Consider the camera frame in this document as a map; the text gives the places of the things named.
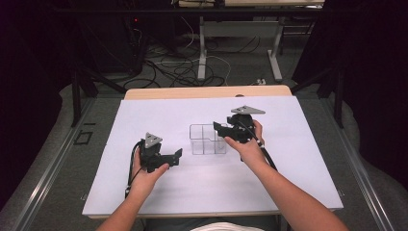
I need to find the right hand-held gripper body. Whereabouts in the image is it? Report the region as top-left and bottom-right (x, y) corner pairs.
(226, 105), (267, 144)

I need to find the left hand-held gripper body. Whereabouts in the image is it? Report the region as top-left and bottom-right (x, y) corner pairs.
(139, 131), (164, 174)

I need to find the clear plastic organizer box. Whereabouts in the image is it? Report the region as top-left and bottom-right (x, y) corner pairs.
(189, 123), (229, 156)

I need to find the person's left hand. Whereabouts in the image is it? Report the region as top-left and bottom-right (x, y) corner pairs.
(129, 148), (170, 198)

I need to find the person's right hand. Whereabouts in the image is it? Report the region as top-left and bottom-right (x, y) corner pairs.
(223, 120), (270, 171)

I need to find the white table sheet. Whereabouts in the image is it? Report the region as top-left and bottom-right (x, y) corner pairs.
(82, 95), (344, 217)

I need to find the wooden table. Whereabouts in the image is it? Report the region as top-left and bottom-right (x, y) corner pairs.
(87, 84), (344, 220)

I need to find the person's white shirt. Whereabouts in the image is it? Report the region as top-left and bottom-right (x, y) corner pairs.
(189, 220), (268, 231)

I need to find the black metal stand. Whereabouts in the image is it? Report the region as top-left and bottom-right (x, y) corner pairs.
(70, 63), (127, 128)
(290, 65), (344, 130)

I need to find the dark computer tower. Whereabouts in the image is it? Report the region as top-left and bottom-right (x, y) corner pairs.
(79, 14), (146, 75)

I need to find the black crossbar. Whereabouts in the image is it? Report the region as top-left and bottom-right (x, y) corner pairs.
(53, 7), (354, 15)

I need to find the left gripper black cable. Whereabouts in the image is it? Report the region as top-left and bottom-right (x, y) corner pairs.
(124, 140), (144, 199)

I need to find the tangle of floor cables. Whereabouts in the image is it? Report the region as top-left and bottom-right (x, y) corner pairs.
(122, 28), (233, 90)

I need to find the white desk frame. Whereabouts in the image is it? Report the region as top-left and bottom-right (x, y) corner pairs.
(177, 0), (325, 83)

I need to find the aluminium rail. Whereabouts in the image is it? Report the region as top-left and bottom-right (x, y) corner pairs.
(13, 97), (94, 231)
(319, 97), (387, 231)

